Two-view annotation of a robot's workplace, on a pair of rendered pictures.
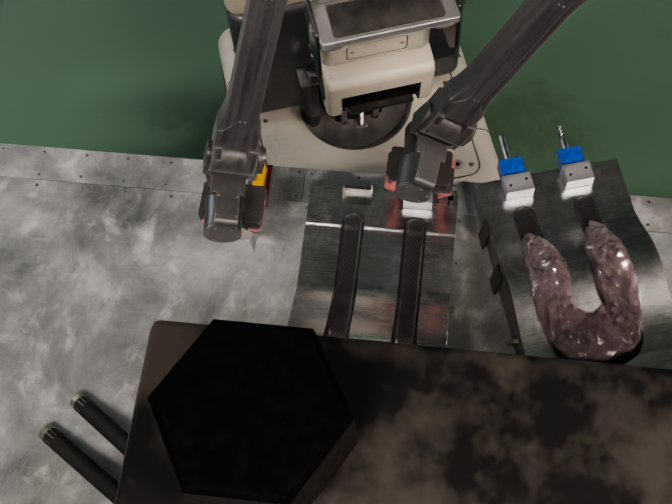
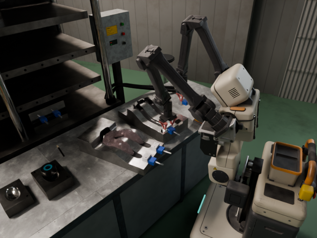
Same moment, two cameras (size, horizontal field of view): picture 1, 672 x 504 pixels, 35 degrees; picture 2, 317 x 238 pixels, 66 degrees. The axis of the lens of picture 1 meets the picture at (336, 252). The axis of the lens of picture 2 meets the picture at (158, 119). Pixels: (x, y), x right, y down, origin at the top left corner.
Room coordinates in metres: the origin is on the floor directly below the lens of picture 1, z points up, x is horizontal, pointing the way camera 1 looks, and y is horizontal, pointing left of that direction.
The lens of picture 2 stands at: (1.58, -1.29, 1.90)
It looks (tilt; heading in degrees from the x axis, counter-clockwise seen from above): 35 degrees down; 124
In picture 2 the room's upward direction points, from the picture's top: 2 degrees counter-clockwise
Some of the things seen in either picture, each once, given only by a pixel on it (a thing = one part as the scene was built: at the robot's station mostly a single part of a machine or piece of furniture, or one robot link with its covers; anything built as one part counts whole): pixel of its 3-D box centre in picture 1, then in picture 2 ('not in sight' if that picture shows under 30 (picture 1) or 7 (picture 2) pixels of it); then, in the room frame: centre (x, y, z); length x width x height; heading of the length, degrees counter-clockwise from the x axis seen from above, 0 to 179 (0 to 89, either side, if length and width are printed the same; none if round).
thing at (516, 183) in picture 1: (510, 166); (162, 150); (0.94, -0.33, 0.85); 0.13 x 0.05 x 0.05; 5
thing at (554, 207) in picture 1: (585, 296); (120, 143); (0.68, -0.41, 0.85); 0.50 x 0.26 x 0.11; 5
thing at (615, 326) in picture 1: (584, 285); (121, 138); (0.68, -0.41, 0.90); 0.26 x 0.18 x 0.08; 5
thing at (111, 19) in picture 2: not in sight; (119, 90); (0.03, 0.31, 0.73); 0.30 x 0.22 x 1.47; 78
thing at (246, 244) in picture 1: (244, 211); (187, 102); (0.86, 0.15, 0.93); 0.13 x 0.05 x 0.05; 167
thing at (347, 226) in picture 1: (376, 300); (151, 110); (0.68, -0.06, 0.92); 0.35 x 0.16 x 0.09; 168
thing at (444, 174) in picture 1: (421, 160); (167, 113); (0.88, -0.15, 1.02); 0.10 x 0.07 x 0.07; 77
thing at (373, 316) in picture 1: (370, 320); (151, 114); (0.67, -0.05, 0.87); 0.50 x 0.26 x 0.14; 168
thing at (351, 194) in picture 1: (357, 198); (178, 123); (0.90, -0.05, 0.87); 0.05 x 0.05 x 0.04; 78
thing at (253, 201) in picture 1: (230, 195); not in sight; (0.83, 0.16, 1.06); 0.10 x 0.07 x 0.07; 78
